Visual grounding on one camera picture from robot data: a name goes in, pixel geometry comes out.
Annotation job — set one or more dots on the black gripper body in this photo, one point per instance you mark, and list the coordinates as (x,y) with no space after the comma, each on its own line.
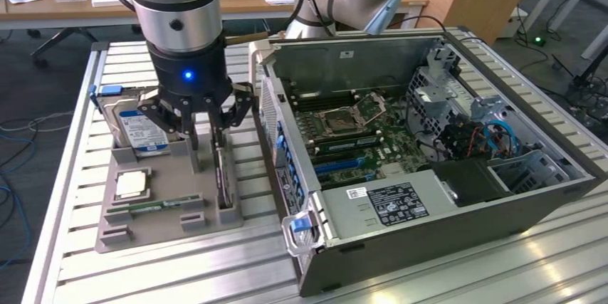
(190,69)

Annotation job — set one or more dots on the black graphics card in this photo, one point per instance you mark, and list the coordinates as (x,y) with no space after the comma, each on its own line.
(222,176)

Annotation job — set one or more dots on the hard disk with blue label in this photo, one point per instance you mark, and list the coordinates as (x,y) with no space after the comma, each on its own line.
(138,138)

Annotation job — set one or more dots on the grey parts rack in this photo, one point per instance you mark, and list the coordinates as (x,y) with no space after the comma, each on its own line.
(177,183)

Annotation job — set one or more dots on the CPU socket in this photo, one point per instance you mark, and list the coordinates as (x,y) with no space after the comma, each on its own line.
(339,120)

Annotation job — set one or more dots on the silver CPU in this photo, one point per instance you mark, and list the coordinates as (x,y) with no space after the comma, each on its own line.
(131,184)

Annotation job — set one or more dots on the green RAM stick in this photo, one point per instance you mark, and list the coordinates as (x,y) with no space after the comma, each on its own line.
(153,206)

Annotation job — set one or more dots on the metal socket cover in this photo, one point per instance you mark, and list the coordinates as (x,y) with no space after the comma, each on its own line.
(370,108)

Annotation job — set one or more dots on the black chair base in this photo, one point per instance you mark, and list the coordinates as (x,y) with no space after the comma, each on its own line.
(62,38)

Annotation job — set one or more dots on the silver chipset heat sink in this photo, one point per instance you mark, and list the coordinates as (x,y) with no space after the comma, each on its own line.
(393,170)

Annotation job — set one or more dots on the grey power supply unit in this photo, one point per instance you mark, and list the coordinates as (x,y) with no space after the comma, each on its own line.
(347,218)

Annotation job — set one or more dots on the tall perforated metal disk bay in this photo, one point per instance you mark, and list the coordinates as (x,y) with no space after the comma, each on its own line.
(435,104)

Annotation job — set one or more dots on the open dark PC case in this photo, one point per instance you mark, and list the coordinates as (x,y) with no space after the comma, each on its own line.
(427,247)

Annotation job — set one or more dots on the low silver disk bay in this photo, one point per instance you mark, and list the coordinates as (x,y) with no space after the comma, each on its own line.
(527,172)

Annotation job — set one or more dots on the black device with green light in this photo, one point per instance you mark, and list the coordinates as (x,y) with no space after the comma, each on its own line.
(539,40)

